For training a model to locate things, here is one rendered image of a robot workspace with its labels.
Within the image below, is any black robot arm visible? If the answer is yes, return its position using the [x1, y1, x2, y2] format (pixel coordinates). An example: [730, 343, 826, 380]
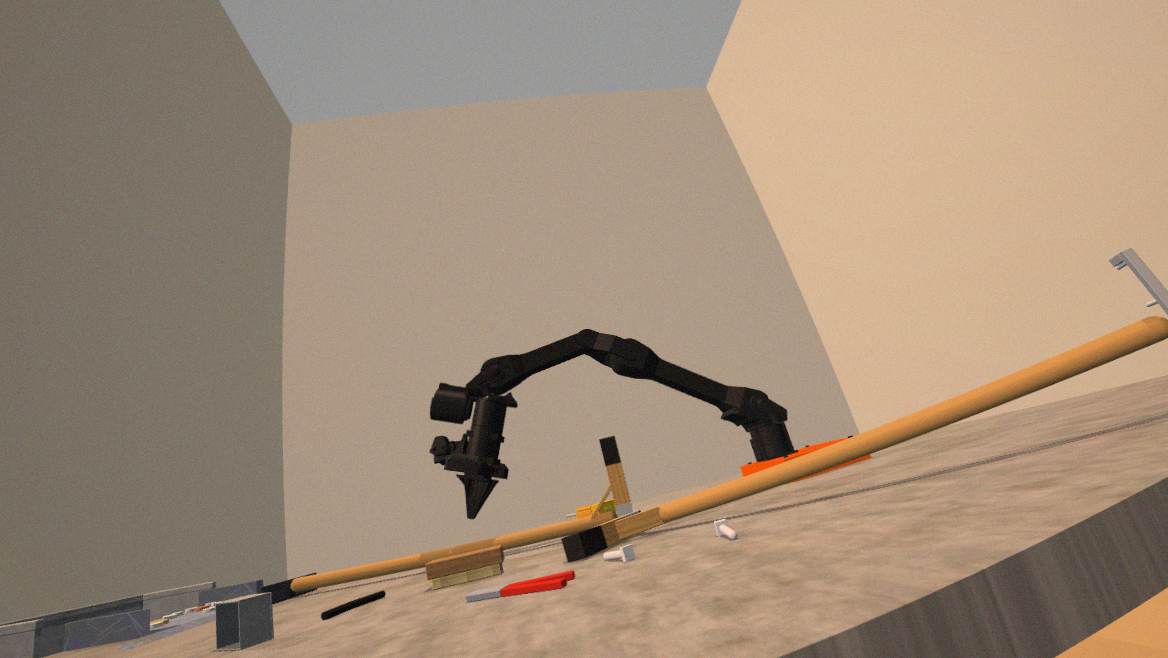
[429, 330, 799, 465]

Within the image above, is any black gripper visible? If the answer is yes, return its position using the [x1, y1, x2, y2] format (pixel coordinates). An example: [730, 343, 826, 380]
[444, 425, 509, 519]

